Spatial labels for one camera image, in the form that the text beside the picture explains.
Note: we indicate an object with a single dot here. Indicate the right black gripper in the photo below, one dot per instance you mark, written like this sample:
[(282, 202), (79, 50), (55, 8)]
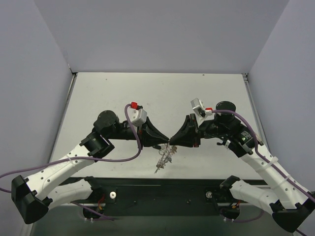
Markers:
[(194, 132)]

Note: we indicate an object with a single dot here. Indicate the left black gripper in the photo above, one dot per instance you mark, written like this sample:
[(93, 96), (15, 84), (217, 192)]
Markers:
[(143, 135)]

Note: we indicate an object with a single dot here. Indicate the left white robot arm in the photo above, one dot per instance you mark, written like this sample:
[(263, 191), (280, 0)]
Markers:
[(36, 194)]

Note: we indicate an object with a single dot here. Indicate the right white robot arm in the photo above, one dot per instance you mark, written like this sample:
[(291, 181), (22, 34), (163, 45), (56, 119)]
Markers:
[(288, 202)]

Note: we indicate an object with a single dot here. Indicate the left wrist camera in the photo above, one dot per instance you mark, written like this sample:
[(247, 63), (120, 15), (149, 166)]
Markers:
[(139, 115)]

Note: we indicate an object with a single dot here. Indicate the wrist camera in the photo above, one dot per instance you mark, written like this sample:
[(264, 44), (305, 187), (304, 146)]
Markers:
[(139, 115), (200, 110)]

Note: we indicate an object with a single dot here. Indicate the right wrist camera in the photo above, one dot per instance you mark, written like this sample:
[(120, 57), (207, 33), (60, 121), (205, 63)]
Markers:
[(200, 110)]

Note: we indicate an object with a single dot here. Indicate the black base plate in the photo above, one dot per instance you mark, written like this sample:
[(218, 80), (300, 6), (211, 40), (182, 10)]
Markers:
[(163, 197)]

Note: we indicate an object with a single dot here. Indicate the aluminium frame rail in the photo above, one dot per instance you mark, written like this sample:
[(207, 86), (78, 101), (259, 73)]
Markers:
[(250, 113)]

